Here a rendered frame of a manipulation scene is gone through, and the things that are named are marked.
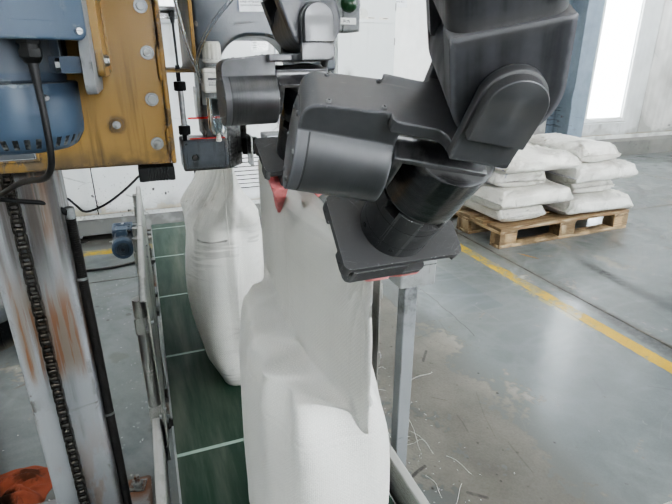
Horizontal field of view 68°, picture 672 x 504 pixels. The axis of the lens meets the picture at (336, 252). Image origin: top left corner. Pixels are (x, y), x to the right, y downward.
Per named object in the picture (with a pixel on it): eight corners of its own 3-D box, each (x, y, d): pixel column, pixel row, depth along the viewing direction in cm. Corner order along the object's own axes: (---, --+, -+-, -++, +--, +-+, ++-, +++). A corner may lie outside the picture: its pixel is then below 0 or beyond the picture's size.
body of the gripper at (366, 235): (319, 206, 41) (342, 153, 34) (428, 194, 44) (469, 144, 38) (339, 280, 38) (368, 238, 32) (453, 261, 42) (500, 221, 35)
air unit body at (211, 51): (238, 142, 83) (231, 41, 78) (209, 143, 82) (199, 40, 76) (233, 138, 87) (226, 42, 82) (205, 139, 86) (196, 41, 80)
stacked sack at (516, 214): (548, 218, 352) (550, 202, 348) (496, 225, 338) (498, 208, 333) (489, 196, 410) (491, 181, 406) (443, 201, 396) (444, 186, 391)
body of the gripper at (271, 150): (252, 149, 64) (255, 99, 59) (327, 144, 68) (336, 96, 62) (265, 184, 60) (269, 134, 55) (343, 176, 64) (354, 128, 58)
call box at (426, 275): (436, 283, 99) (438, 255, 97) (400, 289, 96) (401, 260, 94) (416, 268, 106) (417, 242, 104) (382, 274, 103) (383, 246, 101)
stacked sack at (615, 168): (642, 180, 365) (646, 160, 360) (570, 188, 343) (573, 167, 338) (594, 169, 404) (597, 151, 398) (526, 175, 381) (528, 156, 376)
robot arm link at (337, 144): (568, 85, 23) (514, 7, 29) (328, 32, 21) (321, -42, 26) (460, 253, 32) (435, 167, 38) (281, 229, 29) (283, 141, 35)
